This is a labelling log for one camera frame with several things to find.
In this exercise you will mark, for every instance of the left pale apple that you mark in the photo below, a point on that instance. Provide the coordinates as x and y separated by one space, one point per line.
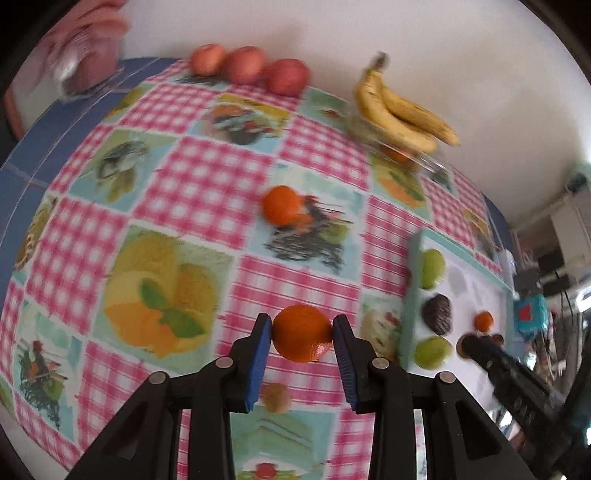
207 60

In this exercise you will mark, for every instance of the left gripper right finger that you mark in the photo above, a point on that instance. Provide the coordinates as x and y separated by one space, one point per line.
462 442

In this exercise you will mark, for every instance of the white power strip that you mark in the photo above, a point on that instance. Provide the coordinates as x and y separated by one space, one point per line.
508 267

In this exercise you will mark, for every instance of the right red apple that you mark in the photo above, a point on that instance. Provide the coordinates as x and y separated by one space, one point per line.
286 77

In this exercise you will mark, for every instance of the upper yellow banana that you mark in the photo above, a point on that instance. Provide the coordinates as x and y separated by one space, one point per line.
418 116

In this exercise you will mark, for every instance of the teal white cardboard tray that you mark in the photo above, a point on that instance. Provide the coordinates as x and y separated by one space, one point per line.
470 287

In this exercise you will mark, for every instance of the lower yellow banana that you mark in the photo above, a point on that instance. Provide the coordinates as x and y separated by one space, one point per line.
371 105

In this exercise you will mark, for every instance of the teal patterned box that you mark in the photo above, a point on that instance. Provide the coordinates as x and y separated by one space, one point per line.
531 316

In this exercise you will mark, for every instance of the checkered fruit-print tablecloth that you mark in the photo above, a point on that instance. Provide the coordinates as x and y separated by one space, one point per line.
149 251

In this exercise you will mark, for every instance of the white shelf unit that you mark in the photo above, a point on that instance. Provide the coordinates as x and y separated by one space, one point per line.
556 236

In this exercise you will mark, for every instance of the yellow banana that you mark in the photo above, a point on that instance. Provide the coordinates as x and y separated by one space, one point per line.
371 105
418 116

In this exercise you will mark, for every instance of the tangerine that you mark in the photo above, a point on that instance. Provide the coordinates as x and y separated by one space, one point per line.
301 333
281 206
484 322

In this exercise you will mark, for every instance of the blue tablecloth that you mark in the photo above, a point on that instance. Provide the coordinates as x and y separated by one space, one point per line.
30 167

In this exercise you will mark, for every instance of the red apple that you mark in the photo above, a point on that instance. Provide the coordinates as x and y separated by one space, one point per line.
244 66
286 77

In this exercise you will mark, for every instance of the middle red apple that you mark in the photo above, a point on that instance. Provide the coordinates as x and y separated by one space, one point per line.
244 66

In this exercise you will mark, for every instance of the clear plastic fruit container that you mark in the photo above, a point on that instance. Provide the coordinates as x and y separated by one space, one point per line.
372 136

